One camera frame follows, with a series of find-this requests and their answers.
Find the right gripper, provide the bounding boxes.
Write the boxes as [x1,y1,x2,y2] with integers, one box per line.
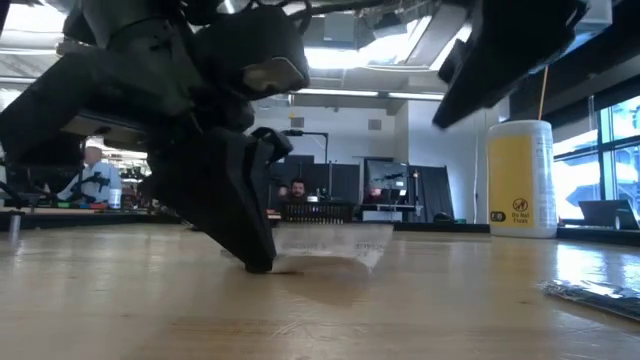
[431,0,590,129]

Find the large white printed sachet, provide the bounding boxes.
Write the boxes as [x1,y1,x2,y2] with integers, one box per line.
[272,222,396,274]

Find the narrow grey metal strip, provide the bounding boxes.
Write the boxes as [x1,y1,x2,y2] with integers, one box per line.
[541,278,640,323]

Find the person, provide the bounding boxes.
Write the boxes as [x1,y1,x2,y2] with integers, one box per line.
[56,144,123,204]
[367,187,401,205]
[276,178,312,203]

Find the black plastic basket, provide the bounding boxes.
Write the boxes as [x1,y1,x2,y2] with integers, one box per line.
[279,200,357,225]

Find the white wipes canister yellow label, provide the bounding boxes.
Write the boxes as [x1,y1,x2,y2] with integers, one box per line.
[486,118,559,239]

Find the black divider curtain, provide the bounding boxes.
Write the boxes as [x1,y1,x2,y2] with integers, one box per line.
[407,164,455,224]

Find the black divider panels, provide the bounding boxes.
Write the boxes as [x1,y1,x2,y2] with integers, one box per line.
[269,160,361,215]

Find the long ceiling light bar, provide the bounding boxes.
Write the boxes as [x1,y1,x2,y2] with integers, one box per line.
[294,87,446,103]

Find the black computer monitor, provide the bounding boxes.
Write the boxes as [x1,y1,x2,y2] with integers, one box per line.
[366,158,410,192]

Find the grey open laptop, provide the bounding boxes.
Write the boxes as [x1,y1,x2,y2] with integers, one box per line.
[578,199,640,232]

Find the yellow hanging cord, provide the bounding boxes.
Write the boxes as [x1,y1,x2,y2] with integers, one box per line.
[537,64,550,122]

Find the black background rig frame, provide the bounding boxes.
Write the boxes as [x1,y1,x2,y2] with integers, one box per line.
[282,129,330,164]

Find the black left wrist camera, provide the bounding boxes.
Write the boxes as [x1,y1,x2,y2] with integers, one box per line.
[198,5,312,102]

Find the small silver post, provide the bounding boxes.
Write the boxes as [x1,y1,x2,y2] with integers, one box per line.
[8,210,23,242]

